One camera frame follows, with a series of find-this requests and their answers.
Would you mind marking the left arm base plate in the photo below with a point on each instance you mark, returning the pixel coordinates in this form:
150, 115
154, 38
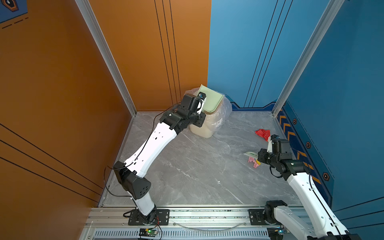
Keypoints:
156, 217

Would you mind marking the green plastic dustpan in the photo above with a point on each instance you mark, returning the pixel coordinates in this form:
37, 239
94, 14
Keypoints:
212, 99

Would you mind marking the right circuit board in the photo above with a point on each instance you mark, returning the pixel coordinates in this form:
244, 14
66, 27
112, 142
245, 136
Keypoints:
275, 234

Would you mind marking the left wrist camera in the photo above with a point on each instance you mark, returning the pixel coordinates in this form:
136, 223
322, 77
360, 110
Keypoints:
201, 98

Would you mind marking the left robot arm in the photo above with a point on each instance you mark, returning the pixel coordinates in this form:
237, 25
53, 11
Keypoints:
131, 173

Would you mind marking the aluminium corner post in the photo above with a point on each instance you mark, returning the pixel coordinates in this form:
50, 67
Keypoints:
319, 32
101, 42

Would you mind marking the red paper scrap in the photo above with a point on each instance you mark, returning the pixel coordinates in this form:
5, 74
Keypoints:
265, 134

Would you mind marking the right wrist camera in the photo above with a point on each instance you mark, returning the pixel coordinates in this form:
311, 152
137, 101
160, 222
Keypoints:
270, 142

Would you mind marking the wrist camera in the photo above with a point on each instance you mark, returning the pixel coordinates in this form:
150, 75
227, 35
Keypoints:
201, 98
270, 142

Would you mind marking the left aluminium corner post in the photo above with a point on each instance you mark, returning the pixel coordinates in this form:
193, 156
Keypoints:
101, 42

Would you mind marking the clear plastic bin liner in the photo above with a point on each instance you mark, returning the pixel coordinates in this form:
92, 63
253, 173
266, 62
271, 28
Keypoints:
216, 119

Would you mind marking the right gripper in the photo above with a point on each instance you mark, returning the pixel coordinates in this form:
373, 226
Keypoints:
261, 155

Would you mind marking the small pink paper scrap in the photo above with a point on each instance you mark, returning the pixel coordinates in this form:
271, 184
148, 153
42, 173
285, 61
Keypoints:
251, 160

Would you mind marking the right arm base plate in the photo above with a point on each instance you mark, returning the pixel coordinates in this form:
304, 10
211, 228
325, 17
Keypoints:
258, 217

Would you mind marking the left green circuit board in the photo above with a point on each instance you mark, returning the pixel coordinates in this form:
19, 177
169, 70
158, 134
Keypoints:
148, 233

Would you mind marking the right aluminium corner post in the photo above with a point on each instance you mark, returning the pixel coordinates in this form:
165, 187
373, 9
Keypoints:
319, 32

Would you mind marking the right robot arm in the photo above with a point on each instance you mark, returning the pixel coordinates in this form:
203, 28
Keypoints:
325, 224

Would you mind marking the green hand brush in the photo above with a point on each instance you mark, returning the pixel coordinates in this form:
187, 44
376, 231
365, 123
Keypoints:
251, 155

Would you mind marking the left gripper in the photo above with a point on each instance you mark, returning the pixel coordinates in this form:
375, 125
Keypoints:
201, 118

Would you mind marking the aluminium front rail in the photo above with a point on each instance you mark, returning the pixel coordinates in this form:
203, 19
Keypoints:
186, 223

